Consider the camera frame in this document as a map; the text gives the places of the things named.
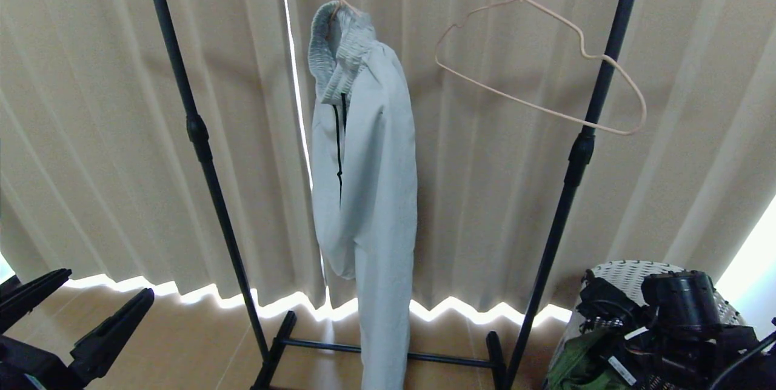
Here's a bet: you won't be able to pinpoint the white laundry basket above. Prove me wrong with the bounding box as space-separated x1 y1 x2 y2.
546 261 746 390

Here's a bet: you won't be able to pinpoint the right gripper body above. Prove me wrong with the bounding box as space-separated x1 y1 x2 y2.
599 332 687 390

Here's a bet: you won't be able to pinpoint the pale grey shorts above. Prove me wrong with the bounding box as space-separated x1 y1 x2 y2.
308 1 419 390

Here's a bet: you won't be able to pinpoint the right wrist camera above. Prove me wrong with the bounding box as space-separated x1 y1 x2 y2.
576 278 637 325

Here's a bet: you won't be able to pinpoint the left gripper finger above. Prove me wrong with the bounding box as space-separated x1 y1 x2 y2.
70 288 155 386
0 269 72 334

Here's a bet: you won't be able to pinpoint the green garment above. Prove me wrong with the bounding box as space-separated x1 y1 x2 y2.
547 329 631 390

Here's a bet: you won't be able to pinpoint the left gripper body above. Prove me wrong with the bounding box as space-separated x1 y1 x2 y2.
0 335 85 390

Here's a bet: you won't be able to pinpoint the beige curtain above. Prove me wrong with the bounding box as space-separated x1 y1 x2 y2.
0 0 776 327

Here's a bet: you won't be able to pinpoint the black clothes rack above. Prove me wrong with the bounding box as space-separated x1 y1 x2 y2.
7 0 652 390

